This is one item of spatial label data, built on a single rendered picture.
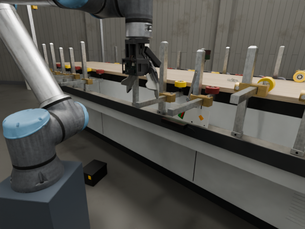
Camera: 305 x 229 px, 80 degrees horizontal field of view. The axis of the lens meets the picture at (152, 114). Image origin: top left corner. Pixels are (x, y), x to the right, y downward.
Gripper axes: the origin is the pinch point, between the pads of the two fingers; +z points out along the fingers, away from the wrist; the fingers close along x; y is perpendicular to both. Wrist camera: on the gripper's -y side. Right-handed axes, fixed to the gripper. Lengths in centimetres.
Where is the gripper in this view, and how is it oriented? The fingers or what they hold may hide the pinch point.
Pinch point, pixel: (142, 96)
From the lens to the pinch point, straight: 70.4
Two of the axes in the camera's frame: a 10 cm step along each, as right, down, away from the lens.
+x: 8.0, 2.1, -5.6
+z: -0.2, 9.4, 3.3
